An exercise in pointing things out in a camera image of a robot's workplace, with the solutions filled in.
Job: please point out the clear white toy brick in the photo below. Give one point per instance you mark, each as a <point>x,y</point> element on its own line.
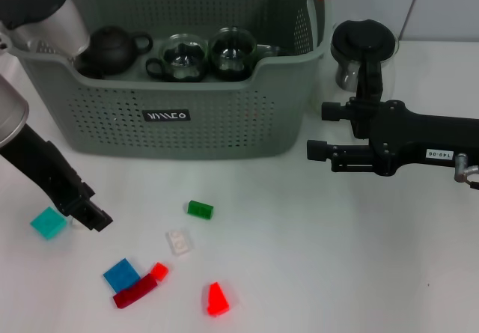
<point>179,241</point>

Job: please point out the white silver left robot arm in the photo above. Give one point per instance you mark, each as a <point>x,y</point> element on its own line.
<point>9,112</point>

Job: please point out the small orange-red toy brick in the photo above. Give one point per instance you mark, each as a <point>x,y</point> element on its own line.
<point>160,271</point>

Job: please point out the glass carafe black lid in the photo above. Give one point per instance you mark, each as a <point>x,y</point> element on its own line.
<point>365,41</point>

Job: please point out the black clay teapot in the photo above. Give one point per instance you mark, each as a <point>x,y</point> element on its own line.
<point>112,48</point>

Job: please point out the grey perforated storage bin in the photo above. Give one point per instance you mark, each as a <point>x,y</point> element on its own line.
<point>224,123</point>

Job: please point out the red sloped toy brick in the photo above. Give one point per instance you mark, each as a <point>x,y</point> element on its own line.
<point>217,301</point>

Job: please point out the blue toy brick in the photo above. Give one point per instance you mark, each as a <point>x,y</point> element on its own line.
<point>120,273</point>

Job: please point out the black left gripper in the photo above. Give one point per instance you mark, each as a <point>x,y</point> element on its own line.
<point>45,168</point>

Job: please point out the teal toy brick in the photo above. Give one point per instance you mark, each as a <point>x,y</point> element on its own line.
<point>46,223</point>

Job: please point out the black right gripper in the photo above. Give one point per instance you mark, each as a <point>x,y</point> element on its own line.
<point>423,138</point>

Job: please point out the green toy brick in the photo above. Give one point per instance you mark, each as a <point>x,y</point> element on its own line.
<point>200,209</point>

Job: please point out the dark red long brick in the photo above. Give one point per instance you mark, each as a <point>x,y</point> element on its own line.
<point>134,291</point>

